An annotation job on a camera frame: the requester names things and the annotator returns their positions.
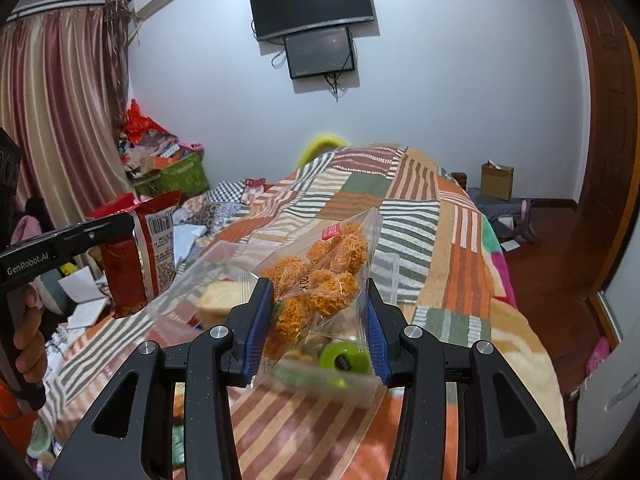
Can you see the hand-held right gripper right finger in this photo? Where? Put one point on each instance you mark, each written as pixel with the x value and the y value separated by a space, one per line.
pixel 375 345

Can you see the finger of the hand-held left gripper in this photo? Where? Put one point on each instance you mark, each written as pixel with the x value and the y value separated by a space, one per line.
pixel 95 235

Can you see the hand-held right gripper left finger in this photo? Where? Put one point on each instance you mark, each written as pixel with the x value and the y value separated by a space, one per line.
pixel 255 330

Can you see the green round biscuit packet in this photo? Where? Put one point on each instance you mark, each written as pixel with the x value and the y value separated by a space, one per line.
pixel 342 357

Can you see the clear packet of bread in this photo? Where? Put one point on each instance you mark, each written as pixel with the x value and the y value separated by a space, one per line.
pixel 220 300

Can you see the red snack bag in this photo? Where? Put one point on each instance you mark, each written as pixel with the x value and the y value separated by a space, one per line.
pixel 160 260

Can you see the clear plastic container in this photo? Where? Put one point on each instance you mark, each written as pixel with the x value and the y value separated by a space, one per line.
pixel 210 265

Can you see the clear packet of orange noodle balls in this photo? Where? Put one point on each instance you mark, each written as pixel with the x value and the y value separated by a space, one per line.
pixel 325 265

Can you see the person's left hand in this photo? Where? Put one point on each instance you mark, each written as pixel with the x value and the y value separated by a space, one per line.
pixel 31 345

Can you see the open white notebook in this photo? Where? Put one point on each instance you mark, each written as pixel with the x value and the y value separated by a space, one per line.
pixel 82 300

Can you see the green bag with clutter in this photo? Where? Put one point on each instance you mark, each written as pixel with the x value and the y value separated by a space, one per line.
pixel 150 152

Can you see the green box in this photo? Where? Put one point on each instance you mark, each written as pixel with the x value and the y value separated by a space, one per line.
pixel 182 177

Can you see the red plastic bag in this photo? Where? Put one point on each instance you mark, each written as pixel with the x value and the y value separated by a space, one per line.
pixel 140 122

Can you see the checkered quilt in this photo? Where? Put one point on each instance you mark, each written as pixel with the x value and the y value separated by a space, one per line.
pixel 225 205

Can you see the striped brown curtain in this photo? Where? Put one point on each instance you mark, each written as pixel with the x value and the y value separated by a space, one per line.
pixel 60 110

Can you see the dark bag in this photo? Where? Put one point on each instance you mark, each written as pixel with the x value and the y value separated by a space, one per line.
pixel 505 215

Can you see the yellow chair back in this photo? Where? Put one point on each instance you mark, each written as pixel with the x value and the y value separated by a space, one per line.
pixel 320 147

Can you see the cardboard box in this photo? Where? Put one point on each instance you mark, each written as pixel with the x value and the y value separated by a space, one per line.
pixel 497 180

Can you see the pink slipper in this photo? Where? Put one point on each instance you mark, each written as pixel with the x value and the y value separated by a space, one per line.
pixel 597 355

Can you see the wooden wardrobe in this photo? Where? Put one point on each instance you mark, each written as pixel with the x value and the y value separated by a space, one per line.
pixel 610 110

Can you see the small black wall monitor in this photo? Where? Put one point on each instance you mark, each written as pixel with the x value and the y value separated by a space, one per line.
pixel 320 52

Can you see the large black wall television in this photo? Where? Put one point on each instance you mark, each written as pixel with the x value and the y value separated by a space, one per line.
pixel 310 0

